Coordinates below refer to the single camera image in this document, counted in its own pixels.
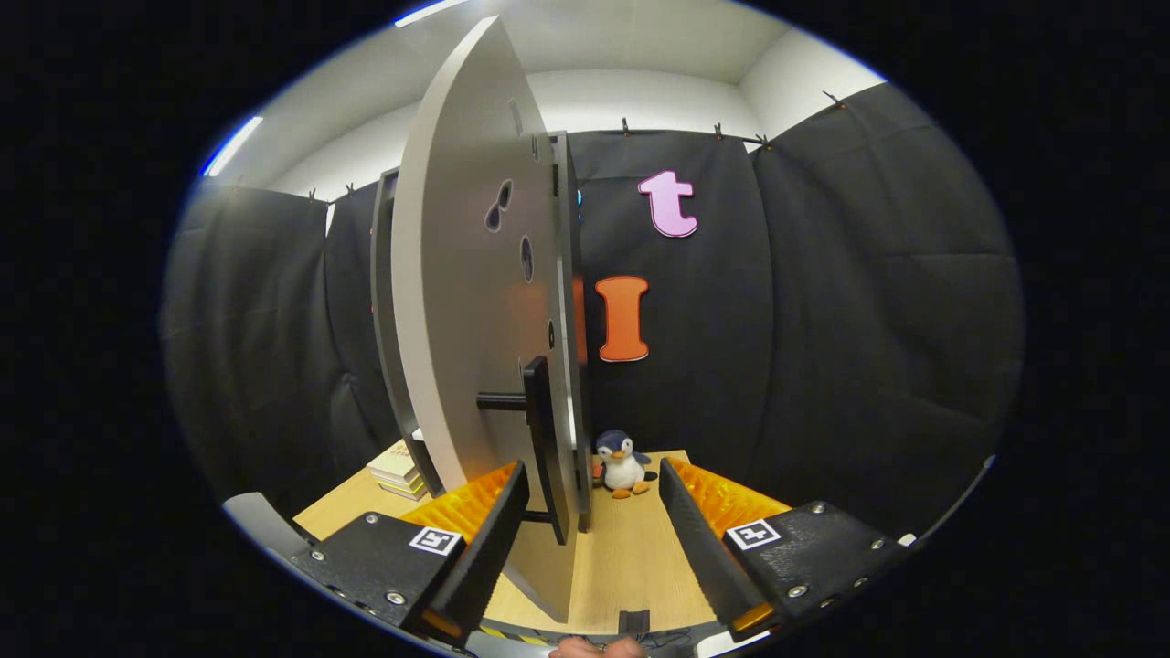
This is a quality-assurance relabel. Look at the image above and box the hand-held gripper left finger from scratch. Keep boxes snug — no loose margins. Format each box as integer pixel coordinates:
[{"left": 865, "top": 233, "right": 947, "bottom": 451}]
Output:
[{"left": 288, "top": 460, "right": 531, "bottom": 641}]

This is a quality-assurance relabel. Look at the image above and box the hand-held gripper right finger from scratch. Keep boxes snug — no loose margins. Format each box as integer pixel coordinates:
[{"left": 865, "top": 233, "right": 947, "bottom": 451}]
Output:
[{"left": 658, "top": 457, "right": 915, "bottom": 638}]

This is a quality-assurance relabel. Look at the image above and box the black door handle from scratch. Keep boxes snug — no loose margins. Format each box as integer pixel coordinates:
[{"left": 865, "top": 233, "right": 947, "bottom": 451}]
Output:
[{"left": 475, "top": 356, "right": 572, "bottom": 547}]

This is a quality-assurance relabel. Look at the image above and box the grey shoe cabinet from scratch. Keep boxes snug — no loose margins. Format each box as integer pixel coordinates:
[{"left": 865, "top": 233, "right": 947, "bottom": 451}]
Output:
[{"left": 370, "top": 131, "right": 595, "bottom": 533}]

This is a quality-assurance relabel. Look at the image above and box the penguin plush toy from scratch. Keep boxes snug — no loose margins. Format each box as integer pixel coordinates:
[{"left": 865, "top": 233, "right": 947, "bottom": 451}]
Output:
[{"left": 592, "top": 430, "right": 659, "bottom": 500}]

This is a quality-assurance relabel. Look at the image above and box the stack of books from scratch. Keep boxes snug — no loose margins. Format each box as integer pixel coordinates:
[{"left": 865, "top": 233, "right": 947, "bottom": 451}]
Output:
[{"left": 366, "top": 439, "right": 431, "bottom": 502}]

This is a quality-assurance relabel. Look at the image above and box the black backdrop cloth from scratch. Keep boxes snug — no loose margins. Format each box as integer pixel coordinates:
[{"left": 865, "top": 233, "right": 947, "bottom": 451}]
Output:
[{"left": 163, "top": 82, "right": 1025, "bottom": 536}]

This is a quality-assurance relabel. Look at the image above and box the narrow ceiling light strip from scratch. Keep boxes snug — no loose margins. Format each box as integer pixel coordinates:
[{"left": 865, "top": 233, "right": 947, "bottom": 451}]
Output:
[{"left": 203, "top": 116, "right": 264, "bottom": 177}]

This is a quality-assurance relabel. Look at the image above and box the wide ceiling light panel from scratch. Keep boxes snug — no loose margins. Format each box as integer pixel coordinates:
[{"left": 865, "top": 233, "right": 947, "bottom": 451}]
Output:
[{"left": 395, "top": 0, "right": 472, "bottom": 28}]

